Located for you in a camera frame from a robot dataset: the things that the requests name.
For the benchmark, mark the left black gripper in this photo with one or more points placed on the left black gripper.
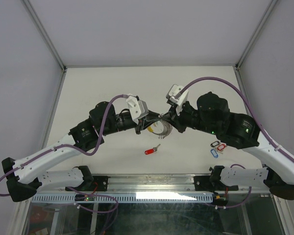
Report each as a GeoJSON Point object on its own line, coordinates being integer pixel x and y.
{"type": "Point", "coordinates": [145, 122]}

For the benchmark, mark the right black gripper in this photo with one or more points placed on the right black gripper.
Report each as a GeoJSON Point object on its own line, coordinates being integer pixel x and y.
{"type": "Point", "coordinates": [177, 121]}

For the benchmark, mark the metal keyring with yellow handle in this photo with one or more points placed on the metal keyring with yellow handle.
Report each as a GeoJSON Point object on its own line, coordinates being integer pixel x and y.
{"type": "Point", "coordinates": [160, 130]}

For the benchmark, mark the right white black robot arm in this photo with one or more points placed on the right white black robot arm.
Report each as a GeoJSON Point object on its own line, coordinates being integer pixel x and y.
{"type": "Point", "coordinates": [240, 131]}

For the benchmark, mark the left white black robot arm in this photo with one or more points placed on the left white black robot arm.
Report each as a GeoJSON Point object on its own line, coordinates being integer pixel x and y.
{"type": "Point", "coordinates": [32, 174]}

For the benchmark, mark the black tag key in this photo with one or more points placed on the black tag key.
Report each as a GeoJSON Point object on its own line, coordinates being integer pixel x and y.
{"type": "Point", "coordinates": [215, 144]}

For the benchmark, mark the blue tag key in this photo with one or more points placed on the blue tag key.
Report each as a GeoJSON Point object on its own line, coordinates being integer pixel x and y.
{"type": "Point", "coordinates": [214, 153]}

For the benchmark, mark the red outline tag key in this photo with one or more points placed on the red outline tag key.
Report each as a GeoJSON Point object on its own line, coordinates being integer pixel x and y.
{"type": "Point", "coordinates": [221, 147]}

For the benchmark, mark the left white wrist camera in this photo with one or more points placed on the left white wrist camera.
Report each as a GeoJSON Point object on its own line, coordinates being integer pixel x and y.
{"type": "Point", "coordinates": [137, 108]}

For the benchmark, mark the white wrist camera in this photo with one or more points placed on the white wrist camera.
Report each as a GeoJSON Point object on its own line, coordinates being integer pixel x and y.
{"type": "Point", "coordinates": [176, 96]}
{"type": "Point", "coordinates": [137, 108]}

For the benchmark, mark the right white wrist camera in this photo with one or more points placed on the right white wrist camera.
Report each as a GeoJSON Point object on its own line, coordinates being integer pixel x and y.
{"type": "Point", "coordinates": [176, 96]}

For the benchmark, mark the aluminium mounting rail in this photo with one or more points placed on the aluminium mounting rail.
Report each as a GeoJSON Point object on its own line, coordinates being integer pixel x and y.
{"type": "Point", "coordinates": [132, 183]}

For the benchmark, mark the white slotted cable duct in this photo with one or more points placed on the white slotted cable duct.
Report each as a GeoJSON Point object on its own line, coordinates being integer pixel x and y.
{"type": "Point", "coordinates": [137, 197]}

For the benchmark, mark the right aluminium frame post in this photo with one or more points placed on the right aluminium frame post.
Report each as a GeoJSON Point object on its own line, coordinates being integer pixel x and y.
{"type": "Point", "coordinates": [257, 32]}

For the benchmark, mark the aluminium frame post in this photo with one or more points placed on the aluminium frame post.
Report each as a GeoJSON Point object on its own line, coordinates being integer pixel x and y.
{"type": "Point", "coordinates": [43, 33]}
{"type": "Point", "coordinates": [257, 32]}

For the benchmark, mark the left aluminium frame post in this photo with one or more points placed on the left aluminium frame post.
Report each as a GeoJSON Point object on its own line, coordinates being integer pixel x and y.
{"type": "Point", "coordinates": [43, 33]}

